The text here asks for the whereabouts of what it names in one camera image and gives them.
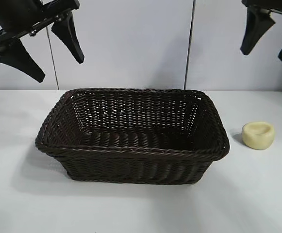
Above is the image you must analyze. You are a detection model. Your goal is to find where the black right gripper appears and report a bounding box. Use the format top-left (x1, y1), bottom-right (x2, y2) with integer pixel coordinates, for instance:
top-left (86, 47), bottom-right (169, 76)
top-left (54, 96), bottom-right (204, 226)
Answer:
top-left (239, 0), bottom-right (282, 64)

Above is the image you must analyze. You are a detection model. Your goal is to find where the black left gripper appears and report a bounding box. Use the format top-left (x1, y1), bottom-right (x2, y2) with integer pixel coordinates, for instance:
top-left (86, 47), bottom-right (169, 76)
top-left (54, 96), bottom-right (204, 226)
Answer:
top-left (0, 0), bottom-right (85, 83)

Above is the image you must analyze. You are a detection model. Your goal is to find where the pale yellow egg yolk pastry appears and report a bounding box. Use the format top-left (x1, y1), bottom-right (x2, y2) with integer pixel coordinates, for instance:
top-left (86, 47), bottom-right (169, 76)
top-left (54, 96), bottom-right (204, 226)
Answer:
top-left (241, 121), bottom-right (276, 150)

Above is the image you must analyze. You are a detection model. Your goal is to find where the dark brown woven basket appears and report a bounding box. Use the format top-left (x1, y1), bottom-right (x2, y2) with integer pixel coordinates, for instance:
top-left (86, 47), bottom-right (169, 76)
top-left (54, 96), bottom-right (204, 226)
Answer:
top-left (35, 87), bottom-right (231, 184)

